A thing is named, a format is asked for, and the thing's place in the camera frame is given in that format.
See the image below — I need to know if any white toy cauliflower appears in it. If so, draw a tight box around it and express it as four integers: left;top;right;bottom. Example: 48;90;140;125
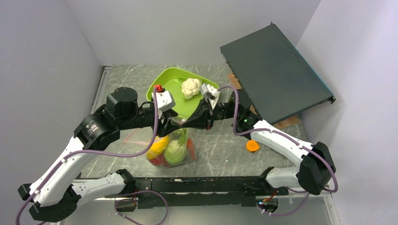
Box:
182;78;201;99

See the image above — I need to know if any green toy cabbage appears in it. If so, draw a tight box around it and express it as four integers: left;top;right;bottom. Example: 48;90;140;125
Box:
163;140;187;165

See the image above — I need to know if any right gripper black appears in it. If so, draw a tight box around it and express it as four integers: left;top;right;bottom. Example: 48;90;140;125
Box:
182;97;239;131

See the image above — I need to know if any green toy celery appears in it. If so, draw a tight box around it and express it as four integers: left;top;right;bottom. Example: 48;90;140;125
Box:
172;128;188;144

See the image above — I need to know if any green plastic tray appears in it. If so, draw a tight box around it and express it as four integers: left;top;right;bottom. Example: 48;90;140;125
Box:
146;67;220;119

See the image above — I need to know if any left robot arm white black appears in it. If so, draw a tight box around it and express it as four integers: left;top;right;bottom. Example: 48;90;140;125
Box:
18;85;176;224

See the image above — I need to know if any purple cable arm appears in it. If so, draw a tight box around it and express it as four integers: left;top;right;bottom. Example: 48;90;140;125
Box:
15;87;169;225
217;85;339;218

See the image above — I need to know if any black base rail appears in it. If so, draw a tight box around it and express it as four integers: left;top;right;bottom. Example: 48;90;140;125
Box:
111;176;288;209

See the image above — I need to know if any clear zip top bag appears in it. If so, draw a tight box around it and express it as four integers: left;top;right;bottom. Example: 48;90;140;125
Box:
122;128;198;168

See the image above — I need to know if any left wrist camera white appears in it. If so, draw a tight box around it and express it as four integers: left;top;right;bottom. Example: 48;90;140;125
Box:
152;85;176;119

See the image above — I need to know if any dark grey metal case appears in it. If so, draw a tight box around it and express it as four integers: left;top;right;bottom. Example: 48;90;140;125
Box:
220;23;336;124

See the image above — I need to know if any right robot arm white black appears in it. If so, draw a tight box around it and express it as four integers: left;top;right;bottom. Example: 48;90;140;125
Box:
182;89;338;195

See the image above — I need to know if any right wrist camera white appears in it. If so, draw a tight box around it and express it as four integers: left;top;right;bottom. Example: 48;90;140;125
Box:
200;83;220;110

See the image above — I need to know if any wooden board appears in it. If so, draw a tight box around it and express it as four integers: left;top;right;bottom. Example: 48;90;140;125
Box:
227;73;300;130

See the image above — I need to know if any orange toy slice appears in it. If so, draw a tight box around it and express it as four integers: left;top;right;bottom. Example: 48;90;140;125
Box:
246;140;260;152

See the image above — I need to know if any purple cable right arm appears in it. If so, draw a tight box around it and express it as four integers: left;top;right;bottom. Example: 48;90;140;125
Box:
217;85;339;218

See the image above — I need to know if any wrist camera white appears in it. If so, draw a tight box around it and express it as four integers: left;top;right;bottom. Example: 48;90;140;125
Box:
152;85;176;119
200;83;220;110

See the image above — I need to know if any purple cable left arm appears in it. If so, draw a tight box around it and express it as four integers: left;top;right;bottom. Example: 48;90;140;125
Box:
15;87;169;225

